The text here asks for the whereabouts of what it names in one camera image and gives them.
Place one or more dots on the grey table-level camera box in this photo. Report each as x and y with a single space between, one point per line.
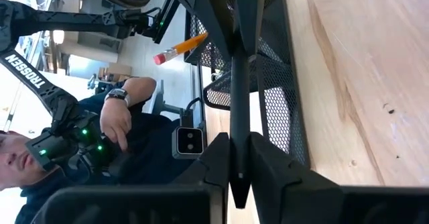
187 143

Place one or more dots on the person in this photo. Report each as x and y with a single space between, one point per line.
151 157

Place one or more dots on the orange pencil with eraser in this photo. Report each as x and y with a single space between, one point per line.
187 44

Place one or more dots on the person's wristwatch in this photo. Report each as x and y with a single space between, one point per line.
117 94

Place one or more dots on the black mesh desk organizer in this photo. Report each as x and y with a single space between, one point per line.
285 116

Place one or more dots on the cardboard box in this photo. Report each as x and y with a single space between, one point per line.
117 70

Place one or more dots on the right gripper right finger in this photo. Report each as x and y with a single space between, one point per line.
275 177

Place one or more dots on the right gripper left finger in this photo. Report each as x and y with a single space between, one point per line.
214 163

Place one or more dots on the person's hand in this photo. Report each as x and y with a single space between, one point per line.
115 123

